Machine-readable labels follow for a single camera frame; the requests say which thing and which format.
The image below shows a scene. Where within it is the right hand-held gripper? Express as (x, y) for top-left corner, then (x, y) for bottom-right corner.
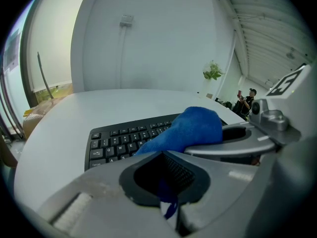
(184, 58), (317, 238)

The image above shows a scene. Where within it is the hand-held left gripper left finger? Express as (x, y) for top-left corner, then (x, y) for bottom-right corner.
(37, 152), (178, 238)

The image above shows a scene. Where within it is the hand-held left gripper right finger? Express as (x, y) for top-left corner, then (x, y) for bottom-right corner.
(163, 151), (259, 238)

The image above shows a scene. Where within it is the blue cloth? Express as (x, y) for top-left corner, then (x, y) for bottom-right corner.
(133, 106), (224, 219)

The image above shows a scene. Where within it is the black keyboard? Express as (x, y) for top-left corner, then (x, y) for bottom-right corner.
(84, 113), (227, 172)

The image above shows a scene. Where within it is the white flower bouquet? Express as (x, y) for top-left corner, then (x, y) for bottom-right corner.
(202, 60), (225, 81)

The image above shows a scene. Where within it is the black framed glass door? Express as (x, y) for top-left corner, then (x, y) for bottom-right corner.
(0, 21), (38, 144)

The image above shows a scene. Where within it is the dark leaning pole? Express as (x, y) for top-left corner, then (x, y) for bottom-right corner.
(37, 51), (54, 100)

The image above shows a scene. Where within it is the white wall conduit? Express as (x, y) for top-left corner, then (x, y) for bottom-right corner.
(118, 26), (128, 90)

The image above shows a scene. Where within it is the grey wall junction box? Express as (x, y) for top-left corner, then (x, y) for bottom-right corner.
(119, 14), (135, 27)

